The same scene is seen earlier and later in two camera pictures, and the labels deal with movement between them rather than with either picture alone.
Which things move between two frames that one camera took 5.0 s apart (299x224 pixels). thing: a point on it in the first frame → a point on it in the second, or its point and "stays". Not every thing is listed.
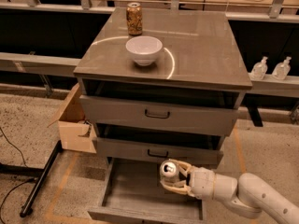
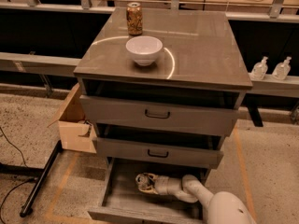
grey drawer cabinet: [158, 85] stays
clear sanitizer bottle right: [282, 69] stays
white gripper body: [202, 182] → [161, 184]
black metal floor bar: [27, 208] stays
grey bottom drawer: [134, 194] stays
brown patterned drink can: [135, 19] stays
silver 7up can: [169, 170] → [143, 180]
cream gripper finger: [181, 189] → [151, 190]
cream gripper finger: [187, 168] → [153, 175]
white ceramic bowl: [144, 49] stays
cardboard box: [75, 132] stays
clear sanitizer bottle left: [260, 70] stays
